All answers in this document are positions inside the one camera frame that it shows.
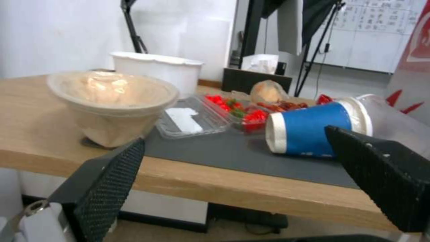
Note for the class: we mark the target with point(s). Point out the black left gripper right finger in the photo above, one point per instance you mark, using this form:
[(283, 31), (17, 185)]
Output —
[(379, 174)]

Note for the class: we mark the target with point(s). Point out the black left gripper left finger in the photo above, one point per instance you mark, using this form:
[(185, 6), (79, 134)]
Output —
[(100, 191)]

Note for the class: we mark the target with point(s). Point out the bread in clear bag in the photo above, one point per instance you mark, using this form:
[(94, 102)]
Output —
[(268, 92)]

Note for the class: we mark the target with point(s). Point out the clear plastic cup with lid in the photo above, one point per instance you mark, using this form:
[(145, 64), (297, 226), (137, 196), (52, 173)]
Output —
[(386, 116)]

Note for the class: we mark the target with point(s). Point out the beige paper bowl with lid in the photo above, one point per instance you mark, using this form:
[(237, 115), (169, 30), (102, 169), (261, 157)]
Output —
[(112, 108)]

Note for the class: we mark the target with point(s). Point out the blue paper cup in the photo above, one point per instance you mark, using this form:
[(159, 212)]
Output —
[(307, 128)]

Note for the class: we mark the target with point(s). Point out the red dried chili snacks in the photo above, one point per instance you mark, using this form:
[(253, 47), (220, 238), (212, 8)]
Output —
[(289, 105)]

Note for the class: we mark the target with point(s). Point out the clear plastic clamshell container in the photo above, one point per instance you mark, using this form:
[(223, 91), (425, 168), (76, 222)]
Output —
[(191, 117)]

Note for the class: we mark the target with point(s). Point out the red and white banner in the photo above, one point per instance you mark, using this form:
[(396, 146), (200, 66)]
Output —
[(411, 58)]

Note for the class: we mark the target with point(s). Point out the white plastic tub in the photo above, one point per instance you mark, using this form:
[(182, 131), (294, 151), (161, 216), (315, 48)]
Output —
[(161, 69)]

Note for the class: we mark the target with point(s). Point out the white board with writing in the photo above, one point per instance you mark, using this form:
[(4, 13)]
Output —
[(373, 35)]

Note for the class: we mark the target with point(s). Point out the dark grey desk mat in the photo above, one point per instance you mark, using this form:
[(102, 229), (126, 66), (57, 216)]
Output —
[(242, 153)]

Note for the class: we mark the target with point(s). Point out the strawberries in clear tray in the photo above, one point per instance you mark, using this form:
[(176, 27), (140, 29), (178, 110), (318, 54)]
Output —
[(242, 111)]

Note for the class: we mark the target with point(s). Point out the black tissue box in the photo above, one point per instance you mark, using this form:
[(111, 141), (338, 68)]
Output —
[(253, 75)]

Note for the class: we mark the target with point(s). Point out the black softbox with stand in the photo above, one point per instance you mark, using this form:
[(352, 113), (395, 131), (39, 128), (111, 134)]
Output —
[(295, 32)]

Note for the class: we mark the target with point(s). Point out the black light stand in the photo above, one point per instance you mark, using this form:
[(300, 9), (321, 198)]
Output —
[(133, 27)]

